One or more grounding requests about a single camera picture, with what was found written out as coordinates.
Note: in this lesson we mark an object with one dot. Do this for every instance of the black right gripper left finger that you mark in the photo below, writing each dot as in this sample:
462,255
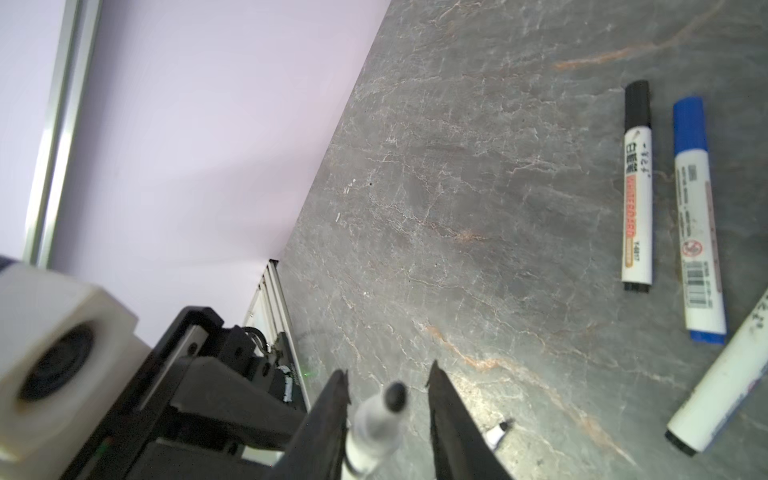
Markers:
317,449

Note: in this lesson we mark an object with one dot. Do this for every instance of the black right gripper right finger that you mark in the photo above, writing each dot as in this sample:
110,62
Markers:
459,449

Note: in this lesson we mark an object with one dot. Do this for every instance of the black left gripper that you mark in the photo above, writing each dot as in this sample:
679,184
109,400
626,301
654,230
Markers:
204,395

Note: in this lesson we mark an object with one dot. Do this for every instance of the black marker pen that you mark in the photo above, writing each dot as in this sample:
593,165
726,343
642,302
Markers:
637,236
723,388
495,435
376,432

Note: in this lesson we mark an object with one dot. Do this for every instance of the blue whiteboard marker pen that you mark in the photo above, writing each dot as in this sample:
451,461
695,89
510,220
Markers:
704,308

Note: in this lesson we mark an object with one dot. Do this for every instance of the aluminium frame rail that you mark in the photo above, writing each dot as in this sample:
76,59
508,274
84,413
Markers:
82,56

